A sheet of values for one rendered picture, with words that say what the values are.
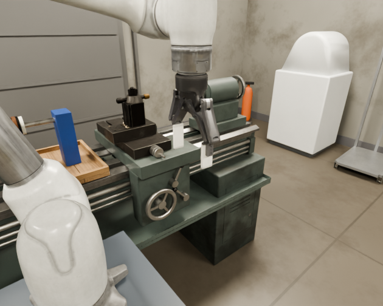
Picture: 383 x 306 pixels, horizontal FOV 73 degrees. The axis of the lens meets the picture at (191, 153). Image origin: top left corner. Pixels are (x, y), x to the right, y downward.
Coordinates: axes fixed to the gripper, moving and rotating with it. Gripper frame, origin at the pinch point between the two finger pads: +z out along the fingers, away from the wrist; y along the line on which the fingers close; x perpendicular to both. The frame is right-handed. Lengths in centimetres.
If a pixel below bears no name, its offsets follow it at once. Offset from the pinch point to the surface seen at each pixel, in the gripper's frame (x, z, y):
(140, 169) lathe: -2.4, 19.9, -33.0
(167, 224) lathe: 11, 57, -39
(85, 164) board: -19, 23, -55
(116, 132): -5, 9, -50
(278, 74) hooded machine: 228, 20, -166
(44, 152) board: -32, 22, -77
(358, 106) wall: 311, 58, -104
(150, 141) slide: 7.1, 14.4, -44.1
